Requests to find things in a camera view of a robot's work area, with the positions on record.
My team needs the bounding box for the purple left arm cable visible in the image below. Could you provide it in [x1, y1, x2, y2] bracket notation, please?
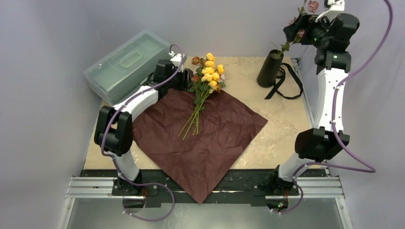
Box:
[100, 44, 185, 222]

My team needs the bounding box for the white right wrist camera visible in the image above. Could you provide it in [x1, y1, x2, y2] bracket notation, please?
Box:
[315, 0, 345, 22]

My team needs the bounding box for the black cylindrical vase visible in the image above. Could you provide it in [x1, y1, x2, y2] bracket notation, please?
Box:
[256, 50, 284, 88]

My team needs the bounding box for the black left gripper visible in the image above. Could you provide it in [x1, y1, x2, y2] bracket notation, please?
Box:
[166, 66, 193, 92]

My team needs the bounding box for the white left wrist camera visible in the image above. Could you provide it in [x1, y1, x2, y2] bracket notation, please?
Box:
[170, 52, 187, 71]

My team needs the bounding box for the aluminium front frame rail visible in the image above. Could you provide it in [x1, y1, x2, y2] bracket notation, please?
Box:
[65, 177, 344, 199]

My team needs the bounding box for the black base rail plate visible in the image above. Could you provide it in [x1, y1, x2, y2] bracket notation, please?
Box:
[79, 169, 327, 208]

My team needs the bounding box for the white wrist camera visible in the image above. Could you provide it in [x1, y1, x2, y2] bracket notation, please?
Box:
[170, 52, 187, 71]
[315, 0, 345, 22]

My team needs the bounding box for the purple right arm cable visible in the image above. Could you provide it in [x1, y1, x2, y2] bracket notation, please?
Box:
[272, 0, 394, 216]

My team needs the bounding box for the yellow rose stem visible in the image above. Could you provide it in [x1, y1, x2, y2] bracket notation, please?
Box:
[178, 52, 226, 138]

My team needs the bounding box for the pale pink rose stem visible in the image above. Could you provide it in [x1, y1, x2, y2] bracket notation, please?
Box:
[187, 61, 226, 135]

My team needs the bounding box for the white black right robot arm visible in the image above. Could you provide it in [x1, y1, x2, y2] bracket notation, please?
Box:
[266, 13, 360, 194]

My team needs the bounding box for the black ribbon with gold lettering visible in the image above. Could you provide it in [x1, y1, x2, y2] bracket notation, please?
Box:
[264, 62, 304, 101]

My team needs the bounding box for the flower bouquet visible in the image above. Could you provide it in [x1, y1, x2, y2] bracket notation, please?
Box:
[132, 88, 269, 205]

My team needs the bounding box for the dark pink rose stem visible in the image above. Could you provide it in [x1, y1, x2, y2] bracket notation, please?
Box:
[271, 0, 320, 60]

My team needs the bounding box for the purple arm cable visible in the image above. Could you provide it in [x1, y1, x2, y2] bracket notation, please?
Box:
[100, 44, 185, 222]
[272, 0, 394, 216]

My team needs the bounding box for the translucent green plastic toolbox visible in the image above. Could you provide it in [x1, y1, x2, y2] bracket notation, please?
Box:
[84, 31, 171, 105]

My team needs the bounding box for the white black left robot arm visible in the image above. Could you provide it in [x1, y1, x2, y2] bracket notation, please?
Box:
[94, 54, 188, 195]

